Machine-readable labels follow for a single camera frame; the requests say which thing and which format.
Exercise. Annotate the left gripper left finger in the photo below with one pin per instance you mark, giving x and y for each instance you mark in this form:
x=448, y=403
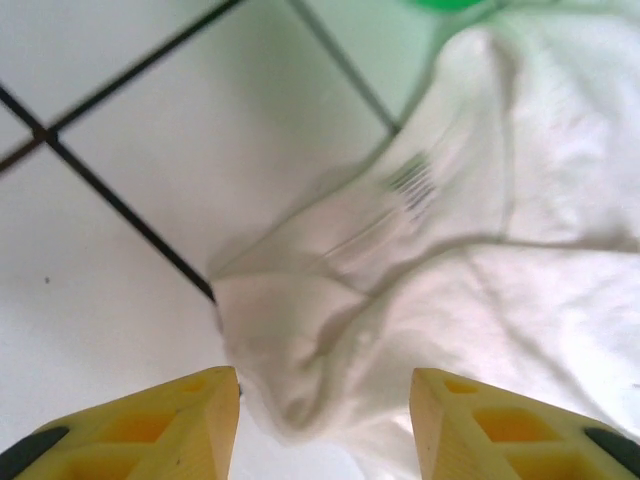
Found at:
x=150, y=435

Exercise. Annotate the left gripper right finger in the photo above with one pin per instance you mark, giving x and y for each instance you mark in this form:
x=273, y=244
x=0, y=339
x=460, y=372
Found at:
x=500, y=440

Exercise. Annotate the white printed t-shirt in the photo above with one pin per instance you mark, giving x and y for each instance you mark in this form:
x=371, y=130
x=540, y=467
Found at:
x=500, y=300

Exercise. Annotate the green plastic basket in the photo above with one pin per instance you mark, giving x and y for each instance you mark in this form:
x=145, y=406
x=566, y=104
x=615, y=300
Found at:
x=440, y=4

